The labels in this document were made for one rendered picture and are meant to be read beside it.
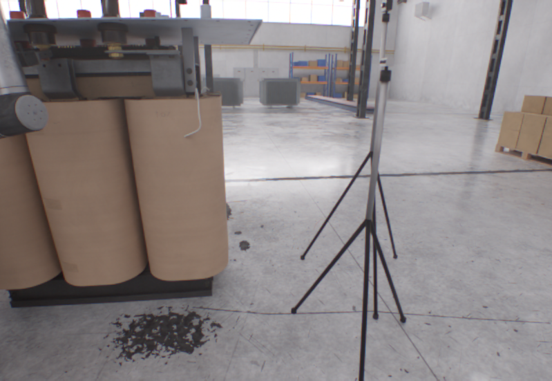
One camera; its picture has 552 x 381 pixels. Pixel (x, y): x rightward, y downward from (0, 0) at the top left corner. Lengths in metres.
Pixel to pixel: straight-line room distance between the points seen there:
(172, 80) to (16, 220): 0.96
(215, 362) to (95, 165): 1.00
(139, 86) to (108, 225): 0.64
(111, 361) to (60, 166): 0.87
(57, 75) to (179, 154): 0.56
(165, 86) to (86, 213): 0.67
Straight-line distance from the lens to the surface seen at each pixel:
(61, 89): 1.50
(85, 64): 1.51
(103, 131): 1.46
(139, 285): 1.86
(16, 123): 1.11
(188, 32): 1.42
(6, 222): 1.77
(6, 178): 1.70
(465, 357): 1.73
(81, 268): 1.72
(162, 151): 1.36
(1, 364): 1.87
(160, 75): 1.36
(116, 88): 1.51
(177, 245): 1.52
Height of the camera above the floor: 1.15
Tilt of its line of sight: 20 degrees down
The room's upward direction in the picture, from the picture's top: 1 degrees clockwise
